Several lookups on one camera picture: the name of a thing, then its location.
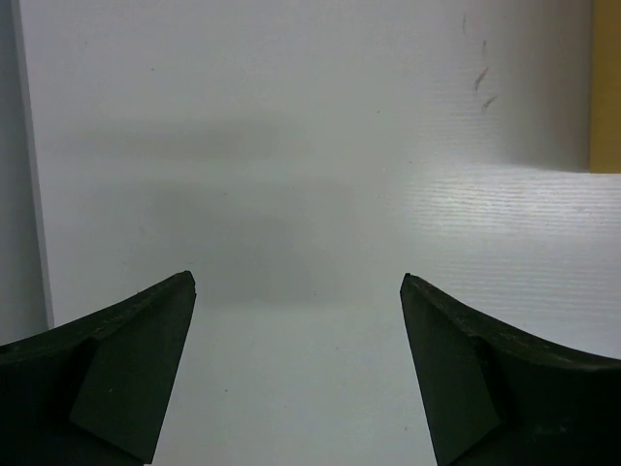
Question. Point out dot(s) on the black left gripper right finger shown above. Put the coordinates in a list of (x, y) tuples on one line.
[(494, 394)]

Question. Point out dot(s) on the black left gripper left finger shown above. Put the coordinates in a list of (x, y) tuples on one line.
[(96, 390)]

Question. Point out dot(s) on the yellow drawer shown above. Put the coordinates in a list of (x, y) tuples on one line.
[(604, 156)]

